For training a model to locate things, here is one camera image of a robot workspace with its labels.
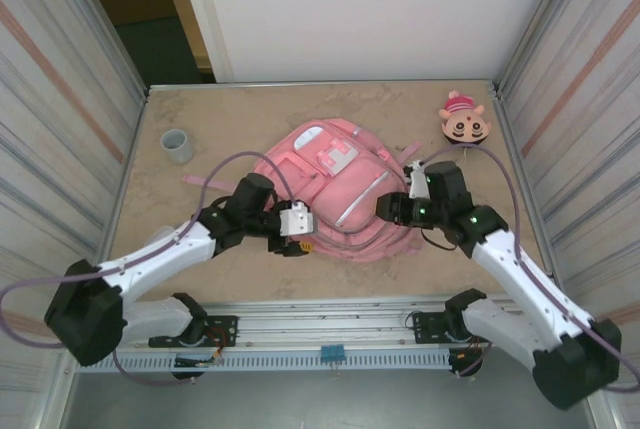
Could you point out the grey cup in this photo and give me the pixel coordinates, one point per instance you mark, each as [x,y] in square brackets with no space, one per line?
[176,146]

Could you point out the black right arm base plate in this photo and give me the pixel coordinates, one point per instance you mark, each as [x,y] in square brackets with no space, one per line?
[425,329]

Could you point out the blue connector block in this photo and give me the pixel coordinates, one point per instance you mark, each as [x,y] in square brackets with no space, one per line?
[332,354]

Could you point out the pink cartoon plush toy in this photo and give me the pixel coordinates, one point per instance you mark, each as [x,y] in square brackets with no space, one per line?
[465,124]

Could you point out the aluminium frame rail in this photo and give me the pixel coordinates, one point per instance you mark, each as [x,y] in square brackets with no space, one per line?
[325,321]

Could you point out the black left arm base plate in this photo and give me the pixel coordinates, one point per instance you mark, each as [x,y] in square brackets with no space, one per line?
[225,331]

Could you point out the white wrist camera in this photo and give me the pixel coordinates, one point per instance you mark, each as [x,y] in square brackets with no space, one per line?
[297,219]
[417,184]

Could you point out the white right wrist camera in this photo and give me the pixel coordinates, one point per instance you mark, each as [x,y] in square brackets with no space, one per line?
[417,184]

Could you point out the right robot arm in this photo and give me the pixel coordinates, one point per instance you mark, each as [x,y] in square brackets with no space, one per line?
[530,294]

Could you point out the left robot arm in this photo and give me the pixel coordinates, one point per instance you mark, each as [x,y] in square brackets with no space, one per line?
[150,269]

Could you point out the pink backpack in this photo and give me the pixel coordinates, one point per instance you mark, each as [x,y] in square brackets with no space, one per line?
[345,184]

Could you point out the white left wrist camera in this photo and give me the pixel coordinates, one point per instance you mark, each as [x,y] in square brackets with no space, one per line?
[297,219]

